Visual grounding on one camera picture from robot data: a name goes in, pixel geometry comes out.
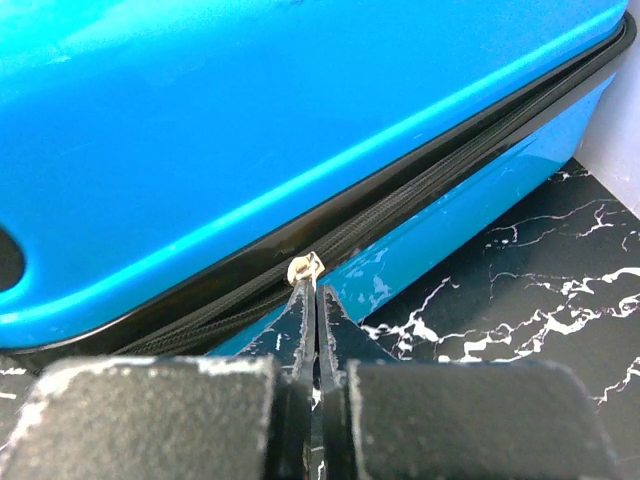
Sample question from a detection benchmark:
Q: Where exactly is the metal zipper pull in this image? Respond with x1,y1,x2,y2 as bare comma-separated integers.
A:
286,251,325,290

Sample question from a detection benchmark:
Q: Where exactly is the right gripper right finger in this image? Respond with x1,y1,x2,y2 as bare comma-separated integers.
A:
317,286,621,479

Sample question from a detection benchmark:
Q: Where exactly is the blue fish-print suitcase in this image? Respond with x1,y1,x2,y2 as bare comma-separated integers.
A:
1,1,639,369

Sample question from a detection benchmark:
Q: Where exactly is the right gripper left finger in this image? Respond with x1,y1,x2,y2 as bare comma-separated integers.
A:
1,280,315,479

